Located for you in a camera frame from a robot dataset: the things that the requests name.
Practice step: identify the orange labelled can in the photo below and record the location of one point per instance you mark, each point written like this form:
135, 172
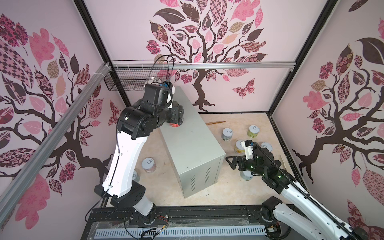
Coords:
267, 146

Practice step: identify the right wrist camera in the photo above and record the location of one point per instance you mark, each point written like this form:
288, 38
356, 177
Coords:
248, 148

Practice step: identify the wooden knife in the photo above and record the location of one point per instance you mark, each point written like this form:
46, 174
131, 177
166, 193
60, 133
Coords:
214, 123

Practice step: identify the black wire basket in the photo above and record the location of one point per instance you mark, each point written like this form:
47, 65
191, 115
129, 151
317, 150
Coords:
132, 77

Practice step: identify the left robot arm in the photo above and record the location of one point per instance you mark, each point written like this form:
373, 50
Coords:
134, 126

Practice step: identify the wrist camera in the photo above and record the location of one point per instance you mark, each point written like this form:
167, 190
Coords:
248, 148
167, 86

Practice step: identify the pale blue labelled can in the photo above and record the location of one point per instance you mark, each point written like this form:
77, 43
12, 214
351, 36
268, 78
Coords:
246, 175

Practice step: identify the white slotted cable duct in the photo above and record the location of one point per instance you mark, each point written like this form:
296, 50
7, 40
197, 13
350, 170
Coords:
179, 232

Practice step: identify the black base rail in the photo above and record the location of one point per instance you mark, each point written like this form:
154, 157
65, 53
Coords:
191, 216

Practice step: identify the yellow labelled can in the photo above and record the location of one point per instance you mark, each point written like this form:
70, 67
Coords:
239, 149

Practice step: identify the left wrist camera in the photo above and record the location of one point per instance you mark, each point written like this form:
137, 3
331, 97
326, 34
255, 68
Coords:
167, 86

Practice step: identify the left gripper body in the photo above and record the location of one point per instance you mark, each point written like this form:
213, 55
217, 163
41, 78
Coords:
176, 114

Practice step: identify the teal labelled can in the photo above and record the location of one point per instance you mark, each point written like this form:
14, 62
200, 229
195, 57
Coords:
136, 176

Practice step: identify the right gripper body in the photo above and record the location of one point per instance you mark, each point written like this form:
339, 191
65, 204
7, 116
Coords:
250, 165

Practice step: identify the diagonal aluminium rail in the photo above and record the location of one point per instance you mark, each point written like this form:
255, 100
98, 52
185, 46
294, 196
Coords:
23, 180

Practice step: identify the horizontal aluminium rail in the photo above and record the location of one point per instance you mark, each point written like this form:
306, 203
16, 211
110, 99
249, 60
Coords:
190, 66

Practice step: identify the grey metal cabinet box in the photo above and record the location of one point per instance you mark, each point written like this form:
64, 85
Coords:
195, 154

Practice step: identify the white green labelled can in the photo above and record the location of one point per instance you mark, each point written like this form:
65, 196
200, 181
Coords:
227, 134

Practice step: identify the dark red labelled can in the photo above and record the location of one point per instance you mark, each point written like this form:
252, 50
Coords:
174, 125

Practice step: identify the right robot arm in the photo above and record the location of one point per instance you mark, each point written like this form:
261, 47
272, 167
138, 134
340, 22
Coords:
314, 222

